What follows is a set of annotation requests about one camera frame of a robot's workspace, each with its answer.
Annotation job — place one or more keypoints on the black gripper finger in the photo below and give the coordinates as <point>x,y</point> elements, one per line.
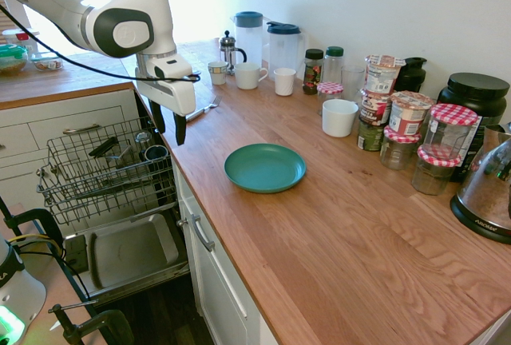
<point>159,119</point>
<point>180,129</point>

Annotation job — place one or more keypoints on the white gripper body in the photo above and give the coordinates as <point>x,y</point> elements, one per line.
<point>175,93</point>

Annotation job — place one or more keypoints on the silver metal fork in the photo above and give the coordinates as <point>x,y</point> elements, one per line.
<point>213,102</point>

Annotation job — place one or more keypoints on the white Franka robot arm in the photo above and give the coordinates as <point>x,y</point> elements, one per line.
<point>131,33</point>

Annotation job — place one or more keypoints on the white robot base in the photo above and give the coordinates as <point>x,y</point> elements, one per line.
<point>18,297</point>

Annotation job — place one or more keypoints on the open dishwasher door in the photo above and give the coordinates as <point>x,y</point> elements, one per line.
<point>131,249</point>

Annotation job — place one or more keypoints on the dark blue cup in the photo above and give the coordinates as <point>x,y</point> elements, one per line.
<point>155,153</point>

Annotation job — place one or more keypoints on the small patterned paper cup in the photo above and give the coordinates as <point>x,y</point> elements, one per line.
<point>217,72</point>

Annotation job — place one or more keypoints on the black utensil in rack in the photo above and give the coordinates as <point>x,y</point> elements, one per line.
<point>103,147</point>

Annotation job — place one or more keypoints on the glass French press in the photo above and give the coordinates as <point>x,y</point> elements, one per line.
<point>229,51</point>

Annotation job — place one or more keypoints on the tall blue-lidded clear pitcher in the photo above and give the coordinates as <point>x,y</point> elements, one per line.
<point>248,39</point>

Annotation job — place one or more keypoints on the green plastic plate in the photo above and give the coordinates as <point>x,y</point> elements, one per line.
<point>265,167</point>

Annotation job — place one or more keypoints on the white ribbed cup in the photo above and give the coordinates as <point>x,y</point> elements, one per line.
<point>284,81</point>

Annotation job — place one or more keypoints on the short blue-lidded clear pitcher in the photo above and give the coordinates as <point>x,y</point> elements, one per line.
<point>284,47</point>

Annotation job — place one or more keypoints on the white drawer cabinet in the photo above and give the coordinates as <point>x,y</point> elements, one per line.
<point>36,121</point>

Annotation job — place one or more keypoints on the clear-lidded glass food container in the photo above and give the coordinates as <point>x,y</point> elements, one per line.
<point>47,61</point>

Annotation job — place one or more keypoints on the black-lidded spice jar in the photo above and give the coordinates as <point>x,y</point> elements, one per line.
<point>313,71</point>

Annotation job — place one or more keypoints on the small checkered-lid glass jar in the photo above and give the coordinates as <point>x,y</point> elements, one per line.
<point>329,90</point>

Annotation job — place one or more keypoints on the black metal clamp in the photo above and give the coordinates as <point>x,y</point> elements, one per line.
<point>100,323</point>
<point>38,217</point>

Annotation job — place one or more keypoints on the green-lidded food container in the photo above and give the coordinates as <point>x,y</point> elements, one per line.
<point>12,59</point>

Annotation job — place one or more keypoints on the wide white cup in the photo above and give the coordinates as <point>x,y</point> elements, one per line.
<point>339,118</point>

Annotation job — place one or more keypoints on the green-lidded spice jar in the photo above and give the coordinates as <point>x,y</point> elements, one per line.
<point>333,67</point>

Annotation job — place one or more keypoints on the white container with red latch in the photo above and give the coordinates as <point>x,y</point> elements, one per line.
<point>20,39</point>

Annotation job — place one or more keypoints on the white kitchen cabinet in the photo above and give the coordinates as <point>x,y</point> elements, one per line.
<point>223,297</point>

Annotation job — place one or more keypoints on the clear drinking glass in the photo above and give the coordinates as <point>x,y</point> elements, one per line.
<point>353,81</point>

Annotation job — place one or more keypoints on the dark green food cup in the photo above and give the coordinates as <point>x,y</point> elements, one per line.
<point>369,135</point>

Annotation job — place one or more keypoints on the brown ice cream cup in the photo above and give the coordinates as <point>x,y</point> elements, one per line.
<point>375,109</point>

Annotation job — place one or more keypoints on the foil-lidded white yogurt cup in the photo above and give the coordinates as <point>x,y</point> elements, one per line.
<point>383,75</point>

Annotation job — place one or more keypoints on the red white yogurt cup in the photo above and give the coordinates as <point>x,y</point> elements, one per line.
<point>409,113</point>

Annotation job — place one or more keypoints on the black shaker bottle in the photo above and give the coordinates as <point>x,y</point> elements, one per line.
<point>411,75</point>

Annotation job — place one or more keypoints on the large checkered-lid glass jar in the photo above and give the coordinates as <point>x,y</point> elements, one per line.
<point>451,131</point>

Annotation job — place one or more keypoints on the black protein powder tub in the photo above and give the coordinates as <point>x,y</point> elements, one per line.
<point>477,95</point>

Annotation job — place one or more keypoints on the stainless steel electric kettle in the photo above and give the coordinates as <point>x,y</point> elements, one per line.
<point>485,185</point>

